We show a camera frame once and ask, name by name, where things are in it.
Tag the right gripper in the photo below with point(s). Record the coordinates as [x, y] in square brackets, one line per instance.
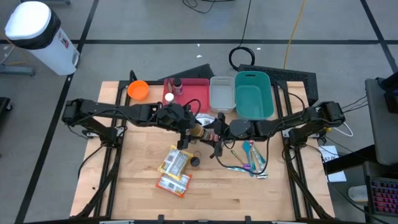
[222, 130]

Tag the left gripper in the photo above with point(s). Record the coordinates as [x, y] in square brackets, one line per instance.
[186, 119]

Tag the black-lid orange spice jar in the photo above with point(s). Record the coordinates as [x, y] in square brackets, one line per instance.
[195, 161]

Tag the yellow ramen packet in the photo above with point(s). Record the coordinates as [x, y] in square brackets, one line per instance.
[174, 161]

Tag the white-lid spice jar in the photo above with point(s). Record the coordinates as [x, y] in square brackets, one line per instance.
[169, 97]

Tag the small rainbow spoon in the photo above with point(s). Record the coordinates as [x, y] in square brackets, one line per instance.
[247, 167]

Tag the orange ramen packet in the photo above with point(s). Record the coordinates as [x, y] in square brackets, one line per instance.
[172, 185]

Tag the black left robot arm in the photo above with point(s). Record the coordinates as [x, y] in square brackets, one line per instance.
[102, 110]

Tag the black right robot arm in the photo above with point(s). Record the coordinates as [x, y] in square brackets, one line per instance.
[280, 124]

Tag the small grey plastic bin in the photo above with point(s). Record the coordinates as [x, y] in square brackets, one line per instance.
[222, 95]

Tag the pink plastic tray bin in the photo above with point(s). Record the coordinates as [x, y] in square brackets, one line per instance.
[192, 90]

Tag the teal plastic bin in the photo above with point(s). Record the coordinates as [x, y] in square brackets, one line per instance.
[253, 96]

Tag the black wedge panel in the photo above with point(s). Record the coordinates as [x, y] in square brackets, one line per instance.
[196, 74]

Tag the orange plastic bowl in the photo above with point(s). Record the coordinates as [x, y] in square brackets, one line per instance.
[138, 91]

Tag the black table edge clamp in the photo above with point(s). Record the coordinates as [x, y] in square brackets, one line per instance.
[247, 217]
[160, 217]

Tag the white paper sheet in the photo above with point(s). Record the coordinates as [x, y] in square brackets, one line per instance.
[337, 177]

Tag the black desk beam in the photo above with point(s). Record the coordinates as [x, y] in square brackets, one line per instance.
[348, 160]

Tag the white computer mouse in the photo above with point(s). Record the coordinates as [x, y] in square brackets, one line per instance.
[357, 193]

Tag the grey side table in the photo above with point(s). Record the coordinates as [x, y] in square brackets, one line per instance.
[382, 130]

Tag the backlit keyboard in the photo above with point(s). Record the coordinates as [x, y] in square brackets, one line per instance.
[384, 196]

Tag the black desk device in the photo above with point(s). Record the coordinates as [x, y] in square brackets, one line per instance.
[391, 96]

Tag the black floor object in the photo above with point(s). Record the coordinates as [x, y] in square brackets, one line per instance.
[4, 105]

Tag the white trash can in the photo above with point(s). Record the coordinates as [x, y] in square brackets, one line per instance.
[31, 21]

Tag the black aluminium frame rail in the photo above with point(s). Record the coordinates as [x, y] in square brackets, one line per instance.
[293, 186]
[115, 174]

